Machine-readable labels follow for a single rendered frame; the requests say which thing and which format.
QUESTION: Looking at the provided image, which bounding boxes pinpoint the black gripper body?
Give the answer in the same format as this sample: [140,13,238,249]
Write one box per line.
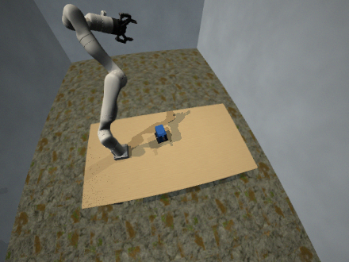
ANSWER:
[111,17,127,36]

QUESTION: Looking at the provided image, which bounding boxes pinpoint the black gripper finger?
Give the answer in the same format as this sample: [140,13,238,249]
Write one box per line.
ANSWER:
[115,30,133,44]
[119,13,137,28]

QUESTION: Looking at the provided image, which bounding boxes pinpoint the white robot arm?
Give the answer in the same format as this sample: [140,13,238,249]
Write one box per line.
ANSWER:
[62,4,128,156]

